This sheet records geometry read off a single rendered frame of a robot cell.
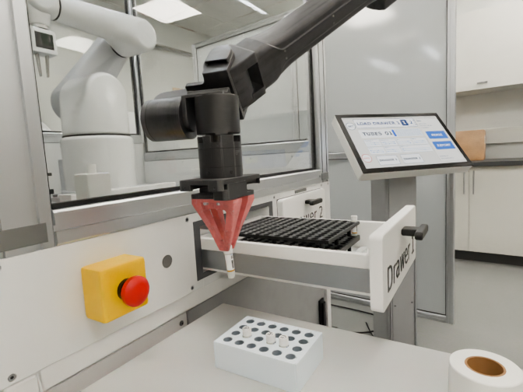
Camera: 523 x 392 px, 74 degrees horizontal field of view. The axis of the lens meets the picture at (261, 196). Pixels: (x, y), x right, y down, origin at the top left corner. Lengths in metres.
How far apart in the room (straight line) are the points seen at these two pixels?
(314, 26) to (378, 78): 1.82
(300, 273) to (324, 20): 0.39
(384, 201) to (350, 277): 1.03
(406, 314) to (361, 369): 1.23
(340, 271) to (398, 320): 1.20
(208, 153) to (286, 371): 0.28
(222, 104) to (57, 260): 0.28
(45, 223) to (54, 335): 0.14
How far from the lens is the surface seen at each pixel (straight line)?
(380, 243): 0.50
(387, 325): 1.72
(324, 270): 0.55
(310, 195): 1.06
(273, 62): 0.53
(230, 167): 0.44
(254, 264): 0.61
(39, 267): 0.50
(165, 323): 0.66
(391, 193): 1.55
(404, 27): 2.41
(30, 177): 0.50
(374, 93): 2.38
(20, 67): 0.51
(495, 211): 3.58
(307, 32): 0.57
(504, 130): 4.17
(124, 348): 0.62
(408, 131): 1.62
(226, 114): 0.44
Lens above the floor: 1.04
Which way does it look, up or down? 6 degrees down
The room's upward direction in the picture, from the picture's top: 3 degrees counter-clockwise
